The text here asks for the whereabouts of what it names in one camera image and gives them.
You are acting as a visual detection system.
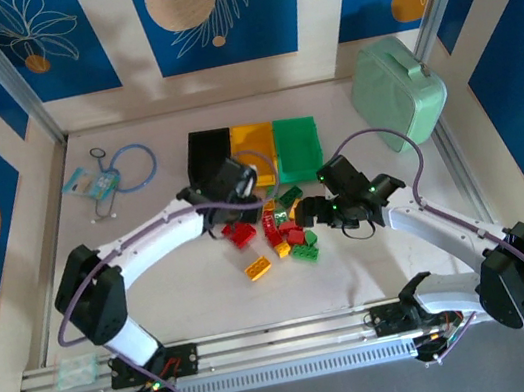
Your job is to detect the large red lego brick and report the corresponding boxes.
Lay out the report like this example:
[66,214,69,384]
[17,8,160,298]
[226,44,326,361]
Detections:
[219,219,259,251]

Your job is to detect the red printed lego brick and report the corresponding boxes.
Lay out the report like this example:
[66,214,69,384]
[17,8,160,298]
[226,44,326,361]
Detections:
[260,209,282,248]

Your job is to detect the green plastic container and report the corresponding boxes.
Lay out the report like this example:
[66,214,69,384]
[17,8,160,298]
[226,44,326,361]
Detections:
[269,113,331,188]

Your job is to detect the black plastic container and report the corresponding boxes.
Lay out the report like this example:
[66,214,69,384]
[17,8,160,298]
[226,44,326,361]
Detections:
[179,124,242,195]

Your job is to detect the yellow plastic container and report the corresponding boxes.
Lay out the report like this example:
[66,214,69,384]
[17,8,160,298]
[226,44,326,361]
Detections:
[225,119,285,193]

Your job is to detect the blue stethoscope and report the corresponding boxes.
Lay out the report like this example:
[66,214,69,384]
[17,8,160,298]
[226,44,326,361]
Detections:
[79,137,166,225]

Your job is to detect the mint green zip case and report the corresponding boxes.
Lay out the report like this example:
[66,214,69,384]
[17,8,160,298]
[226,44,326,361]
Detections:
[341,27,458,161]

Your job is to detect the light blue blister packet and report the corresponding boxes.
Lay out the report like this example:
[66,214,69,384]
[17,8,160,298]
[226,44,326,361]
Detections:
[57,160,123,209]

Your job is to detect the clear plastic packet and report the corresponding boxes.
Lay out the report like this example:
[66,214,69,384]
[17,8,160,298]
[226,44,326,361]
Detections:
[52,351,105,392]

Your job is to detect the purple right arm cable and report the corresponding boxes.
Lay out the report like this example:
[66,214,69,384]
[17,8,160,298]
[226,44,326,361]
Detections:
[330,101,524,378]

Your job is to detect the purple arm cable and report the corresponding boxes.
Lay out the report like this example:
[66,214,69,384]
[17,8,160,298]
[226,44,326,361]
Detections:
[330,101,524,378]
[30,143,322,392]

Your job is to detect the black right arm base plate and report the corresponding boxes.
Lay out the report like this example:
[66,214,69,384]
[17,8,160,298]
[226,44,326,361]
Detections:
[369,291,467,341]

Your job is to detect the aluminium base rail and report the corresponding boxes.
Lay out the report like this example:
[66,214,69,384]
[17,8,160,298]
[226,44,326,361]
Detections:
[10,279,524,392]

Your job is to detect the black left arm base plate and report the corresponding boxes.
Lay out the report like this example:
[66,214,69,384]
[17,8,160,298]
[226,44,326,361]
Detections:
[106,340,204,392]

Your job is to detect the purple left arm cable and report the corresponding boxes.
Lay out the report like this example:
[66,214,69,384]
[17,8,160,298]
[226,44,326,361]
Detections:
[30,143,322,392]

